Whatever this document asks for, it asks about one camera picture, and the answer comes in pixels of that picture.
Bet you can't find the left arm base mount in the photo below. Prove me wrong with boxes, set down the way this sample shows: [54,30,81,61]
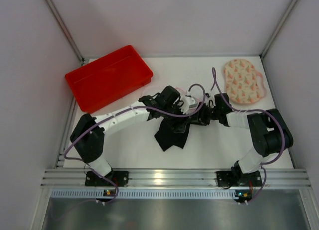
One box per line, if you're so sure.
[85,171,129,187]

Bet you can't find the red plastic bin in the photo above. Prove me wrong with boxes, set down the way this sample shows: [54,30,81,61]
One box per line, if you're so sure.
[65,45,153,114]

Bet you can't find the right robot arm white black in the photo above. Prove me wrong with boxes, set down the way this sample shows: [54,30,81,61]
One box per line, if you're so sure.
[192,93,294,187]

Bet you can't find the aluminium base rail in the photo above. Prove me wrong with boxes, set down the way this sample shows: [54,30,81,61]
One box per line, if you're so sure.
[40,168,311,189]

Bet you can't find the black bra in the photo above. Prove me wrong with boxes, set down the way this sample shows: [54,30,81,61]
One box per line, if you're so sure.
[154,118,200,152]

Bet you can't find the floral pink laundry bag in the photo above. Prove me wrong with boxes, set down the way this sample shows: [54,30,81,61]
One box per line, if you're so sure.
[223,59,267,105]

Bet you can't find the slotted cable duct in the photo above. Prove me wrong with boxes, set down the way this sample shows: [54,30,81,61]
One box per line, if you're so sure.
[51,189,251,199]

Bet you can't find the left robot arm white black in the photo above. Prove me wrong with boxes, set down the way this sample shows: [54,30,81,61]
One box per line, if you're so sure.
[70,86,181,179]

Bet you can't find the white mesh laundry bag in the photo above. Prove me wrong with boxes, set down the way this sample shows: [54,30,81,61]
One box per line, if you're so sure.
[175,87,189,97]

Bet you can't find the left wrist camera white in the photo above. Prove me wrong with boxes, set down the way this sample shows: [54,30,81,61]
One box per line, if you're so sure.
[180,95,199,114]

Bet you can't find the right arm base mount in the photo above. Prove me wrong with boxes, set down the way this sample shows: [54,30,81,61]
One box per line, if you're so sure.
[216,170,262,188]

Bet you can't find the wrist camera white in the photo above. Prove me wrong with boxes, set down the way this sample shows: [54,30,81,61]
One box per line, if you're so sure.
[180,95,199,114]
[205,92,214,101]

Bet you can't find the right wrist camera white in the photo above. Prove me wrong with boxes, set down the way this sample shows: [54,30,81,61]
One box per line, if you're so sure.
[205,92,214,101]

